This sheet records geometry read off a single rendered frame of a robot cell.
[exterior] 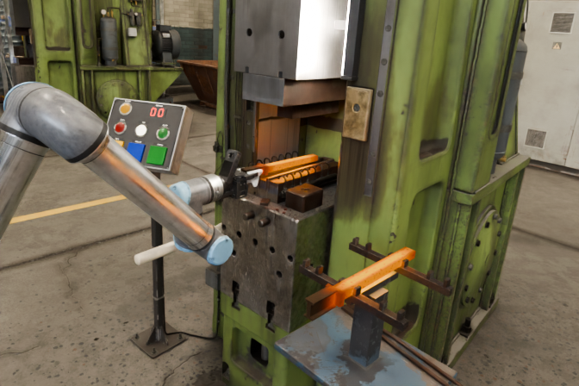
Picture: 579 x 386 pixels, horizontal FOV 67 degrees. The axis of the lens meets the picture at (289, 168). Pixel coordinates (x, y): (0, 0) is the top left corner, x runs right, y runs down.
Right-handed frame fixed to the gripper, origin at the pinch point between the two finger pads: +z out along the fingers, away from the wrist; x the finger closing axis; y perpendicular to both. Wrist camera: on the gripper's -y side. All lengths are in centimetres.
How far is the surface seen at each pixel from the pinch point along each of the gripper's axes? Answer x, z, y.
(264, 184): 1.1, 2.7, 6.5
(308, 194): 19.3, 5.7, 5.6
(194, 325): -55, 14, 104
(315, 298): 58, -42, 6
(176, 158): -38.9, -7.3, 3.8
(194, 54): -746, 560, 25
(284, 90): 7.4, 3.5, -28.9
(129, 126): -61, -14, -6
